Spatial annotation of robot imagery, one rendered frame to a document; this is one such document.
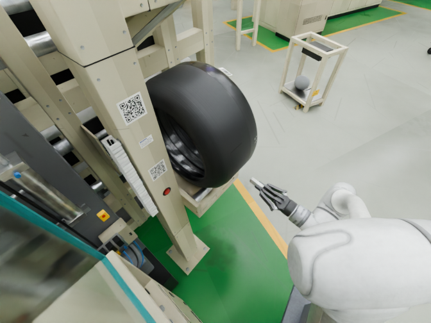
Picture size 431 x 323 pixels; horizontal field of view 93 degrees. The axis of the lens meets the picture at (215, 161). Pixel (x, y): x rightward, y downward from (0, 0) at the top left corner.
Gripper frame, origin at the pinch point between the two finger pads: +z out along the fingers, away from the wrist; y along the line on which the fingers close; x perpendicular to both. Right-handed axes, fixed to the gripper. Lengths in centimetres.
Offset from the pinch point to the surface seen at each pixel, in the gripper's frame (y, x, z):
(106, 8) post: 29, -68, 37
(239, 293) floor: 28, 98, -32
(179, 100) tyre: 15, -39, 34
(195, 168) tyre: 7.4, 15.1, 34.2
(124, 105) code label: 34, -48, 34
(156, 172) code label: 33.3, -16.8, 29.9
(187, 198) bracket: 25.6, 9.4, 21.8
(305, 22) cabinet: -428, 86, 148
